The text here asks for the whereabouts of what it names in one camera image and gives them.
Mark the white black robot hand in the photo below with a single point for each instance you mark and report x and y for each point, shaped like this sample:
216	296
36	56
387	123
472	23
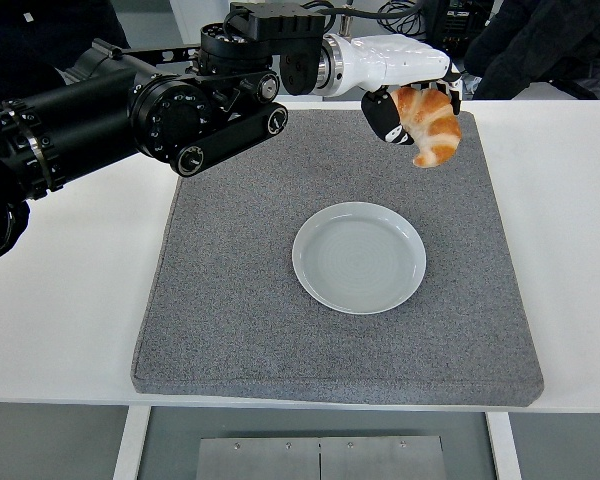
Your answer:
390	60

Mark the golden brown croissant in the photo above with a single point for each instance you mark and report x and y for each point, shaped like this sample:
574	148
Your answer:
435	130

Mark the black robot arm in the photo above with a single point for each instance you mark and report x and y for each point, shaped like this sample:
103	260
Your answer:
90	115

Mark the pale grey round plate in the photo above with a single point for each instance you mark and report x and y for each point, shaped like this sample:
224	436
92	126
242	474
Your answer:
360	260

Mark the grey metal plate with screws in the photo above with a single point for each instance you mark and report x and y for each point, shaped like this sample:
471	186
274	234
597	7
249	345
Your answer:
280	460

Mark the black electronics box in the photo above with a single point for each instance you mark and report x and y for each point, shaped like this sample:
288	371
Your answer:
460	20

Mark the black jacket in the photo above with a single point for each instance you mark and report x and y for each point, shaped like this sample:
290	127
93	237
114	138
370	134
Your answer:
540	45

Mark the grey speckled mat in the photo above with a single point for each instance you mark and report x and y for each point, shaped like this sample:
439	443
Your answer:
330	350

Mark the person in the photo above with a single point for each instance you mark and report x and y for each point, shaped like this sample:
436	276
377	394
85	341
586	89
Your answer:
55	25

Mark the white table leg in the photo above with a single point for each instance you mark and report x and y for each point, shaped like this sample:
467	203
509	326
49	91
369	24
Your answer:
130	445
504	450

